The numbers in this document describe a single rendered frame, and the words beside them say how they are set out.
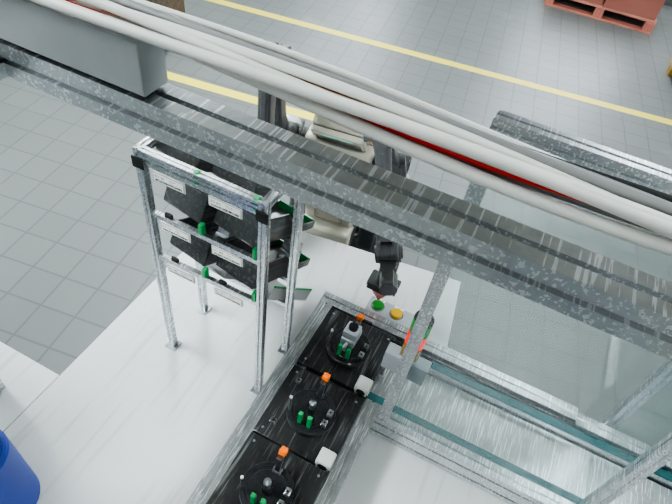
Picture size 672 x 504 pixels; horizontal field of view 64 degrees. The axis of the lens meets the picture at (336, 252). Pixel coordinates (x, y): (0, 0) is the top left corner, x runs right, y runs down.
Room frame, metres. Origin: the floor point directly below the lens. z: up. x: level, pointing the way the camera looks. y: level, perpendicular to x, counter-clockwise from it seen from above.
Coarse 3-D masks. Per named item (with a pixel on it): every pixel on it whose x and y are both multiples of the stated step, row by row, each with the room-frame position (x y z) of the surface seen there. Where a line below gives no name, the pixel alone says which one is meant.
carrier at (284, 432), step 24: (288, 384) 0.81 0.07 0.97; (312, 384) 0.82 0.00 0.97; (288, 408) 0.71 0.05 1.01; (312, 408) 0.72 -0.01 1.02; (336, 408) 0.76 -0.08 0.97; (360, 408) 0.77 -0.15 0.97; (264, 432) 0.65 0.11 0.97; (288, 432) 0.66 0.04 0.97; (312, 432) 0.66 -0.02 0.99; (336, 432) 0.68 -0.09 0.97; (312, 456) 0.60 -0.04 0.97; (336, 456) 0.61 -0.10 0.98
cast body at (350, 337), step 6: (348, 324) 0.98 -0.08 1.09; (354, 324) 0.97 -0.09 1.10; (348, 330) 0.95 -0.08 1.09; (354, 330) 0.95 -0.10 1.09; (360, 330) 0.96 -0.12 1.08; (342, 336) 0.95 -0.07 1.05; (348, 336) 0.94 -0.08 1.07; (354, 336) 0.94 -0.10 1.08; (342, 342) 0.94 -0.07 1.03; (348, 342) 0.94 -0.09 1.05; (354, 342) 0.94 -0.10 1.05; (342, 348) 0.92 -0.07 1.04
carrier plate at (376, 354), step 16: (336, 320) 1.07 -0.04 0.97; (352, 320) 1.08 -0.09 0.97; (320, 336) 0.99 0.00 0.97; (368, 336) 1.03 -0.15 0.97; (384, 336) 1.04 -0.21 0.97; (304, 352) 0.92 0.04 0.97; (320, 352) 0.93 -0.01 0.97; (384, 352) 0.98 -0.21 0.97; (320, 368) 0.88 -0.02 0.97; (336, 368) 0.89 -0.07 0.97; (352, 368) 0.90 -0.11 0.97; (368, 368) 0.91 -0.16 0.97; (352, 384) 0.84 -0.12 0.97
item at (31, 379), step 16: (0, 352) 0.80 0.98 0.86; (16, 352) 0.81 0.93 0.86; (0, 368) 0.75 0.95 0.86; (16, 368) 0.76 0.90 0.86; (32, 368) 0.77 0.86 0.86; (16, 384) 0.71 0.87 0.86; (32, 384) 0.71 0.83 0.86; (48, 384) 0.72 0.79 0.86; (0, 400) 0.65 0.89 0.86; (16, 400) 0.66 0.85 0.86; (32, 400) 0.67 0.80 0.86; (0, 416) 0.60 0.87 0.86; (16, 416) 0.61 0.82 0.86
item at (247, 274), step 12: (228, 240) 0.98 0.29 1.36; (240, 240) 1.01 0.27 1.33; (276, 240) 1.16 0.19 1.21; (276, 252) 1.10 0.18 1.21; (216, 264) 0.93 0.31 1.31; (228, 264) 0.92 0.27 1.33; (252, 264) 0.91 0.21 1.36; (276, 264) 0.96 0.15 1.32; (288, 264) 1.01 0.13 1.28; (300, 264) 1.06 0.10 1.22; (240, 276) 0.90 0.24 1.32; (252, 276) 0.89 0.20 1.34; (276, 276) 0.96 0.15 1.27; (252, 288) 0.87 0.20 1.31
